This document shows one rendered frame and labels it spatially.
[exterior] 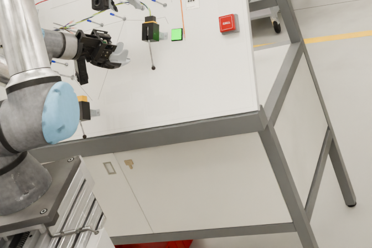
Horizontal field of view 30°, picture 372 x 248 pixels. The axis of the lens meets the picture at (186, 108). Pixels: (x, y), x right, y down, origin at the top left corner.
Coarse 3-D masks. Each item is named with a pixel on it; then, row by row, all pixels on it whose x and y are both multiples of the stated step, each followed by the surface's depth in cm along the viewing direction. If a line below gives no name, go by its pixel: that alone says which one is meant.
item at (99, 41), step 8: (80, 32) 194; (96, 32) 199; (104, 32) 202; (80, 40) 193; (88, 40) 195; (96, 40) 196; (104, 40) 200; (80, 48) 194; (88, 48) 197; (96, 48) 198; (104, 48) 197; (112, 48) 199; (88, 56) 199; (96, 56) 198; (104, 56) 201; (96, 64) 201
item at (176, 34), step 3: (174, 30) 226; (177, 30) 225; (180, 30) 225; (174, 33) 226; (177, 33) 225; (180, 33) 225; (174, 36) 226; (177, 36) 225; (180, 36) 225; (171, 39) 227; (174, 39) 226; (177, 39) 225; (180, 39) 225
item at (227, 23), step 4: (224, 16) 215; (228, 16) 214; (232, 16) 214; (220, 20) 215; (224, 20) 215; (228, 20) 214; (232, 20) 213; (220, 24) 215; (224, 24) 215; (228, 24) 214; (232, 24) 213; (220, 28) 215; (224, 28) 215; (228, 28) 214; (232, 28) 213; (220, 32) 215
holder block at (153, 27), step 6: (144, 24) 222; (150, 24) 221; (156, 24) 222; (144, 30) 222; (150, 30) 221; (156, 30) 222; (144, 36) 221; (150, 36) 220; (156, 36) 222; (150, 42) 225
